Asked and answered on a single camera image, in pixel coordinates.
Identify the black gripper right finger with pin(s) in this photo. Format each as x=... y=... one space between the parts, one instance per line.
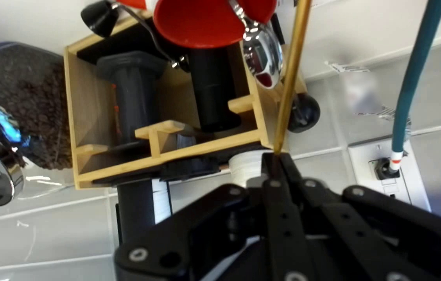
x=378 y=235

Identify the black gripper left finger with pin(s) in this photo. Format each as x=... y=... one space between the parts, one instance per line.
x=222 y=235

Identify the tan wooden straw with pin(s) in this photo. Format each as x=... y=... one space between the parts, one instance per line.
x=292 y=79

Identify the black cup stack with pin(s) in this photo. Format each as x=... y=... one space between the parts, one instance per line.
x=215 y=88

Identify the red cup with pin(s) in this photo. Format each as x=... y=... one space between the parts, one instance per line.
x=200 y=21

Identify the white round lid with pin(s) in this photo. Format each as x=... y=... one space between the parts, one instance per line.
x=247 y=165

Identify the black cylindrical jar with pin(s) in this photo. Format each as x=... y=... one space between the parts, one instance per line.
x=136 y=208

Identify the wooden condiment organizer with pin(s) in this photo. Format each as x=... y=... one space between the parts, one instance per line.
x=168 y=146

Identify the black cylindrical utensil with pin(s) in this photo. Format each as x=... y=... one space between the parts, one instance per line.
x=132 y=94

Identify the metal spoon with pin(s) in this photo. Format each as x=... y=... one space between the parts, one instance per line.
x=261 y=52

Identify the glass jar of coffee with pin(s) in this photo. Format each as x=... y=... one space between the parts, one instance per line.
x=28 y=104

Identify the black scoop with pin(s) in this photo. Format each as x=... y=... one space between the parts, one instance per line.
x=101 y=18

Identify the white wall outlet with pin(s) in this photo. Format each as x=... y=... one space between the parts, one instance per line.
x=414 y=177

